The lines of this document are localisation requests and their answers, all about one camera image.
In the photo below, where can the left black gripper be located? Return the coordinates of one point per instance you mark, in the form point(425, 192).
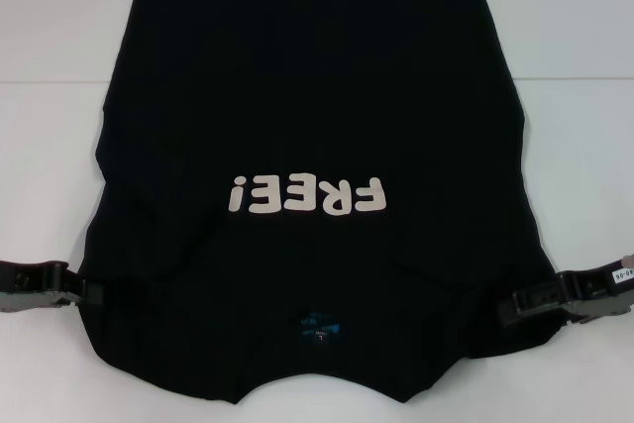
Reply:
point(30, 289)

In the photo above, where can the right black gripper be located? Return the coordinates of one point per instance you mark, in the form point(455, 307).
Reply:
point(599, 289)

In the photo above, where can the black shirt with FREE print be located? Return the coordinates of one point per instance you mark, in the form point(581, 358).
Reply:
point(317, 96)

